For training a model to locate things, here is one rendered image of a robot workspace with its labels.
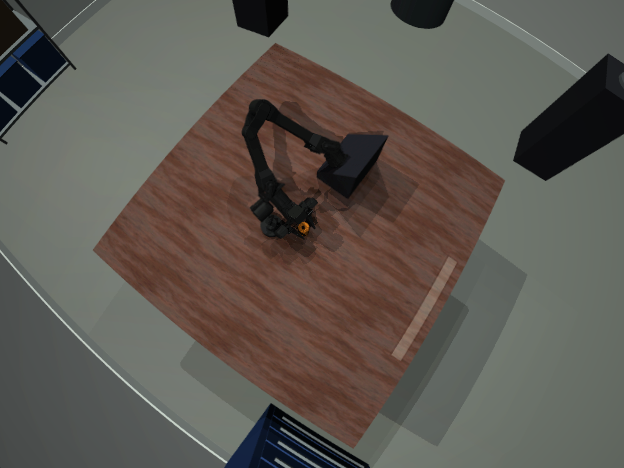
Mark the orange cylindrical knob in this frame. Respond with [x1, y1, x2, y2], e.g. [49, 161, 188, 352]
[298, 222, 309, 236]

